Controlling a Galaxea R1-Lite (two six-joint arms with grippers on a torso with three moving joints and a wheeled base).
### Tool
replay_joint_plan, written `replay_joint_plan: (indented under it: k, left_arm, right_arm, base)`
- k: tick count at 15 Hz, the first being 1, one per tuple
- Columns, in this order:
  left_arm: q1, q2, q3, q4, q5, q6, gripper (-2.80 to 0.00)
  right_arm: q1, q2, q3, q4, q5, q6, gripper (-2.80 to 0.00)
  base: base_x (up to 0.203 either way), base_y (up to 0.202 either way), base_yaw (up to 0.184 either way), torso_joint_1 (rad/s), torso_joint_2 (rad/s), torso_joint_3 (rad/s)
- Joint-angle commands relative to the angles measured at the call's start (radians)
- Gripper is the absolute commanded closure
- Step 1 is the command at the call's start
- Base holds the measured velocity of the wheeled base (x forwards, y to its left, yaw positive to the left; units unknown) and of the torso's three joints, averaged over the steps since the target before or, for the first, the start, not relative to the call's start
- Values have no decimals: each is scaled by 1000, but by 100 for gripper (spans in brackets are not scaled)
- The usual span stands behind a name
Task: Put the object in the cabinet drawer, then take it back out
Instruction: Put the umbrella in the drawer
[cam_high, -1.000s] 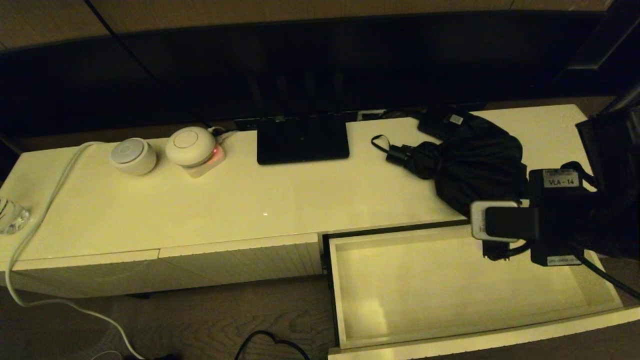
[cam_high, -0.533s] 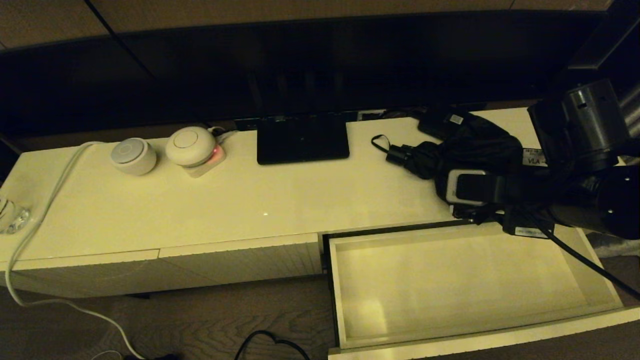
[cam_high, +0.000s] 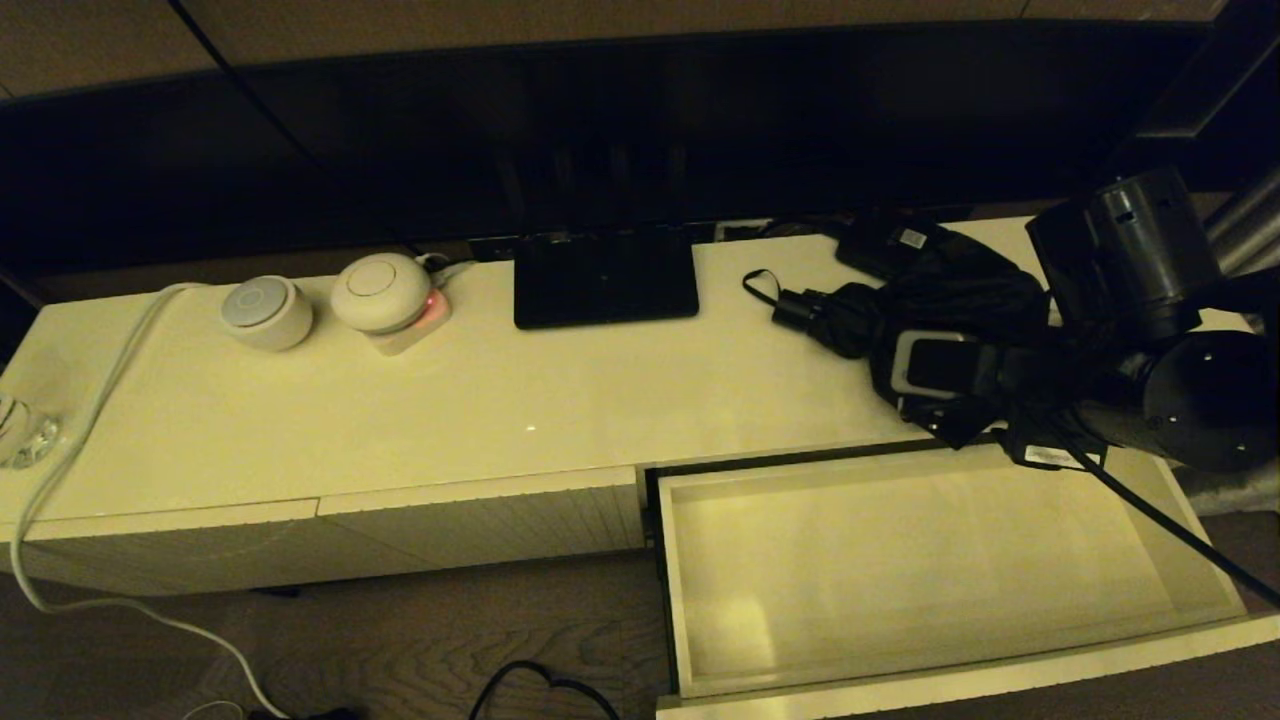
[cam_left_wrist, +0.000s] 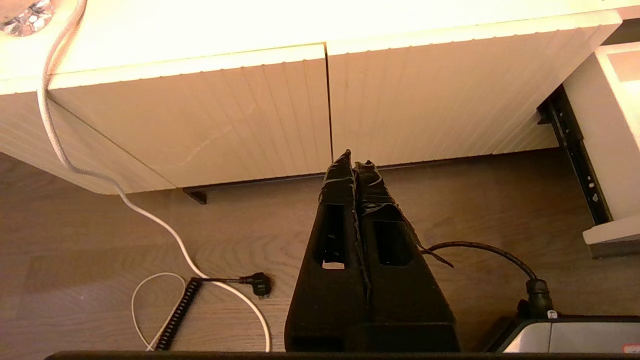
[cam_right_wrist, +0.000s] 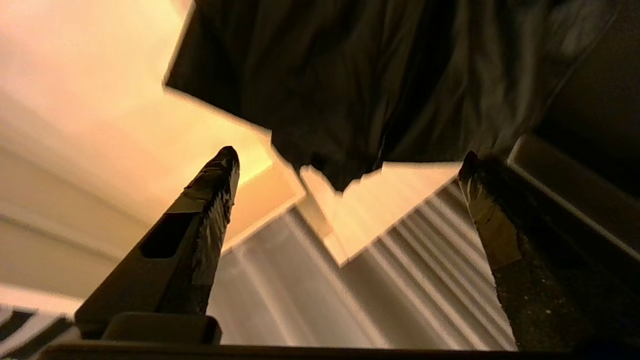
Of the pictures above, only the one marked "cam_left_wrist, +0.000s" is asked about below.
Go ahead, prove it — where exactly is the thick white power cable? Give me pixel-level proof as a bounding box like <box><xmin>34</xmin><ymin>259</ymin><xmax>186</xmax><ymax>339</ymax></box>
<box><xmin>37</xmin><ymin>0</ymin><xmax>272</xmax><ymax>352</ymax></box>

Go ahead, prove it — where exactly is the black cabinet foot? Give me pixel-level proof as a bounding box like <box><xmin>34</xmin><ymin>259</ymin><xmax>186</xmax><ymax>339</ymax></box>
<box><xmin>182</xmin><ymin>187</ymin><xmax>208</xmax><ymax>205</ymax></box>

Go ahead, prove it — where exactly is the black floor cable with connector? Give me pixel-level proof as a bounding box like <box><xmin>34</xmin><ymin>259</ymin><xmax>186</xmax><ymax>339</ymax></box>
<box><xmin>422</xmin><ymin>241</ymin><xmax>555</xmax><ymax>318</ymax></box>

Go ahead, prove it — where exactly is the white ribbed cabinet door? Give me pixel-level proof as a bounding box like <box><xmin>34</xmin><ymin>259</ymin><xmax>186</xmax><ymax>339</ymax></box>
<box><xmin>326</xmin><ymin>10</ymin><xmax>622</xmax><ymax>167</ymax></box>
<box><xmin>49</xmin><ymin>44</ymin><xmax>334</xmax><ymax>189</ymax></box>

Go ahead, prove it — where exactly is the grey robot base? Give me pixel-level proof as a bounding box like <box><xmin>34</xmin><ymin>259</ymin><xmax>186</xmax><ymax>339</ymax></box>
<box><xmin>482</xmin><ymin>315</ymin><xmax>640</xmax><ymax>353</ymax></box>

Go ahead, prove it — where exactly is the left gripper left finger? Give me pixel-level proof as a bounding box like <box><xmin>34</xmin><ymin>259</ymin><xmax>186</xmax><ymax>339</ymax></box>
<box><xmin>284</xmin><ymin>149</ymin><xmax>372</xmax><ymax>352</ymax></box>

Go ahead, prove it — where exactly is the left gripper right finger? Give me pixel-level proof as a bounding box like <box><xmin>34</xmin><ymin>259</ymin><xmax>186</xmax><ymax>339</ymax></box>
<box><xmin>355</xmin><ymin>160</ymin><xmax>461</xmax><ymax>352</ymax></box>

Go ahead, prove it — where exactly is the white tv cabinet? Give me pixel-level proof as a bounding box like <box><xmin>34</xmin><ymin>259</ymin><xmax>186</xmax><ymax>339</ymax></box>
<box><xmin>0</xmin><ymin>0</ymin><xmax>640</xmax><ymax>196</ymax></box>

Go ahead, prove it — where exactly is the black coiled cable with plug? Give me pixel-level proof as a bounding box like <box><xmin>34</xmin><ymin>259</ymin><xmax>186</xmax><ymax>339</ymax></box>
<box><xmin>154</xmin><ymin>271</ymin><xmax>273</xmax><ymax>351</ymax></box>

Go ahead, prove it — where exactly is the white ribbed cabinet drawer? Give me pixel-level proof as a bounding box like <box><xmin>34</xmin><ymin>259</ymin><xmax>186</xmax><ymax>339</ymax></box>
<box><xmin>562</xmin><ymin>41</ymin><xmax>640</xmax><ymax>260</ymax></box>

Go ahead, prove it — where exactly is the thin white cable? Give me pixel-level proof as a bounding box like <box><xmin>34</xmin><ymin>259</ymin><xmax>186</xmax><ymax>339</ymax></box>
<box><xmin>131</xmin><ymin>271</ymin><xmax>187</xmax><ymax>351</ymax></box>

